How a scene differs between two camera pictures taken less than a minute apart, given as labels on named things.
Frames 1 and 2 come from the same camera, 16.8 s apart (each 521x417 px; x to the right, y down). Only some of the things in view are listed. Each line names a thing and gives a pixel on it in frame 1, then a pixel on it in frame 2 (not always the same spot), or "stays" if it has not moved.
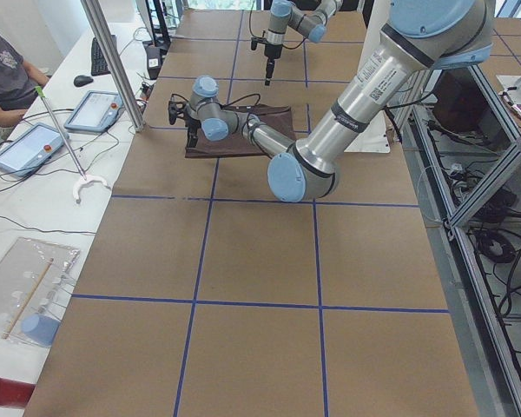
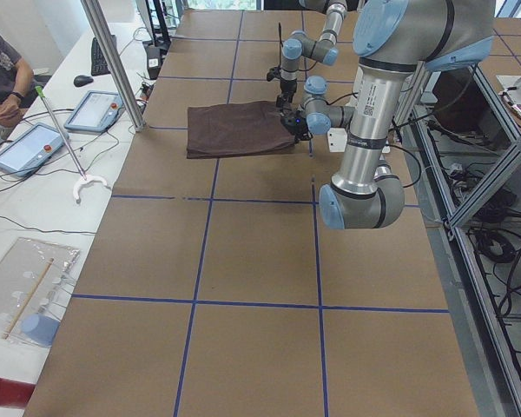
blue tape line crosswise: x=256 y=304 stays
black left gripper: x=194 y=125 to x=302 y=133
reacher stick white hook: x=85 y=177 stays
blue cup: x=40 y=329 stays
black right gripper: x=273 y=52 to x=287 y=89
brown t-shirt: x=237 y=144 stays
